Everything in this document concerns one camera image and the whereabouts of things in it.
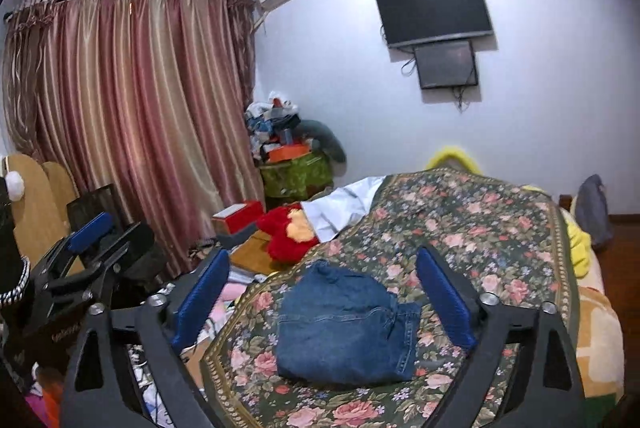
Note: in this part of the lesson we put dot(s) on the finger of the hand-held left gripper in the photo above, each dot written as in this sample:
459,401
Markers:
90,230
130,248

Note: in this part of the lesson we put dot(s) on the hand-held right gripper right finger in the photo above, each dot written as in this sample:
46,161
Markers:
445,303

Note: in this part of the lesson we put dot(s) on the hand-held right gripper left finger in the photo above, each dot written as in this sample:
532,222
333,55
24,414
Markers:
200,298

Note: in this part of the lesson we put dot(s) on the blue denim jeans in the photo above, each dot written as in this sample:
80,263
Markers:
340,328

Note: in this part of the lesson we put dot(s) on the pink cloth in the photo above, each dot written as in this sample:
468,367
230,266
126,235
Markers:
225,303

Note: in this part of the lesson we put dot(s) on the rounded wooden board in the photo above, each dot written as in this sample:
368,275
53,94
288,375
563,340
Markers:
35,203
62,183

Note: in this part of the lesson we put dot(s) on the wooden bedside table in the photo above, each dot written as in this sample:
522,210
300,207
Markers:
250,253

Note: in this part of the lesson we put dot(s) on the orange cloth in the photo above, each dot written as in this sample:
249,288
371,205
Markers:
52,400

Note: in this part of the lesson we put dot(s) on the dark floral blanket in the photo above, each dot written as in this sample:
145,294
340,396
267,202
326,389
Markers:
475,228

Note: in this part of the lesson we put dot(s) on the white pompom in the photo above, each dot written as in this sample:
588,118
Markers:
15,184

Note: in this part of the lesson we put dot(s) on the red and white box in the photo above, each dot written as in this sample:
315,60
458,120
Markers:
240,218

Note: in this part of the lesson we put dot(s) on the red plush toy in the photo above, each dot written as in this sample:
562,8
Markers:
280,233

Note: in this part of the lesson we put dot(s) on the pink striped curtain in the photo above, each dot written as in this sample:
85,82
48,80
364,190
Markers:
140,118

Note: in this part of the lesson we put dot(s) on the white cloth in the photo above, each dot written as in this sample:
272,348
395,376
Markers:
340,203

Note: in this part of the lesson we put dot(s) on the yellow fleece blanket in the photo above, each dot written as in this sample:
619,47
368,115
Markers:
580,248

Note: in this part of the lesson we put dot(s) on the green storage box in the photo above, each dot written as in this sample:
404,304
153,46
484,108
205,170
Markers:
295,178

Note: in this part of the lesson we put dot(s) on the cream printed blanket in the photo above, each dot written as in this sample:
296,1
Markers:
597,333

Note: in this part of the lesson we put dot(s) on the orange box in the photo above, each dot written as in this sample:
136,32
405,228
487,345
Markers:
289,153

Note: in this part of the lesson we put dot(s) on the grey blue backpack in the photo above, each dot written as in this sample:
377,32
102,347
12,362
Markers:
595,208

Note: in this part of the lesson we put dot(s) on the pile of clutter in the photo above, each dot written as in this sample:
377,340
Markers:
270,118

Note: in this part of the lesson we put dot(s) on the black frame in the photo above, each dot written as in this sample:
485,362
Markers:
95,203

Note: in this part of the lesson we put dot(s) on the wooden bed post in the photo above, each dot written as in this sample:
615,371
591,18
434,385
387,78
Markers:
565,202

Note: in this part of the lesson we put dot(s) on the black wall television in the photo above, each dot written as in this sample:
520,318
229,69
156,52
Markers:
432,8

